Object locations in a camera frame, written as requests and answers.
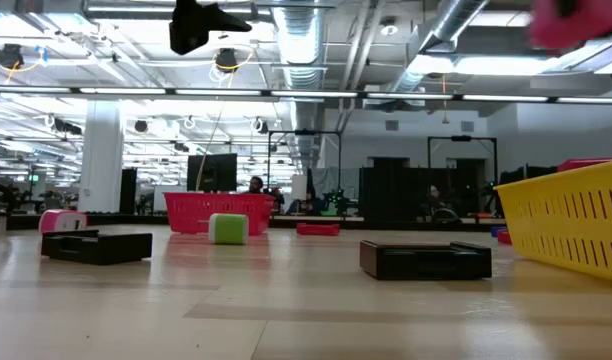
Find silver ventilation duct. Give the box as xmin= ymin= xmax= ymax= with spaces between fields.
xmin=385 ymin=0 xmax=490 ymax=96
xmin=271 ymin=0 xmax=330 ymax=171

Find black metal table frame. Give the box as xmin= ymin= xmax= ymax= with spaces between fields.
xmin=0 ymin=212 xmax=507 ymax=233

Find person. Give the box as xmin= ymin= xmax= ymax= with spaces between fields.
xmin=285 ymin=187 xmax=327 ymax=216
xmin=243 ymin=175 xmax=268 ymax=195
xmin=420 ymin=184 xmax=462 ymax=224

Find black digital clock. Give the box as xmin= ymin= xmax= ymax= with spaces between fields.
xmin=359 ymin=239 xmax=493 ymax=281
xmin=40 ymin=229 xmax=154 ymax=266

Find yellow slotted plastic basket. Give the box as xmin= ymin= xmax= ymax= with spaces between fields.
xmin=493 ymin=159 xmax=612 ymax=285

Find long LED light bar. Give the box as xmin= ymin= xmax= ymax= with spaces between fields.
xmin=0 ymin=84 xmax=612 ymax=106

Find pink cube charger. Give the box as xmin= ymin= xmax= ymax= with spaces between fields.
xmin=529 ymin=0 xmax=612 ymax=51

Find black partition wall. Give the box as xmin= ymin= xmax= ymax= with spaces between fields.
xmin=358 ymin=157 xmax=487 ymax=222

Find green and white charger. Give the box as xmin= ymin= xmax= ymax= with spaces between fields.
xmin=208 ymin=212 xmax=250 ymax=246

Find red slotted plastic basket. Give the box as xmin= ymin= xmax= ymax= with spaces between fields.
xmin=163 ymin=191 xmax=276 ymax=237

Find black monitor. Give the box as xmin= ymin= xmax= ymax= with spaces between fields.
xmin=186 ymin=153 xmax=239 ymax=194

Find black ceiling cable reel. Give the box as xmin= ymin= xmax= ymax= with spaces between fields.
xmin=214 ymin=47 xmax=239 ymax=74
xmin=0 ymin=43 xmax=25 ymax=70

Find black metal rig frame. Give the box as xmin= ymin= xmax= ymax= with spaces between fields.
xmin=427 ymin=135 xmax=499 ymax=201
xmin=267 ymin=129 xmax=343 ymax=194

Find tall black speaker box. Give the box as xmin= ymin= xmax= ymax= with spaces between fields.
xmin=119 ymin=168 xmax=138 ymax=215

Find red plastic container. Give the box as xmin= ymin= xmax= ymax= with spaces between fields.
xmin=557 ymin=157 xmax=612 ymax=173

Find white building pillar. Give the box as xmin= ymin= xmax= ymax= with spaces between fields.
xmin=77 ymin=99 xmax=125 ymax=214

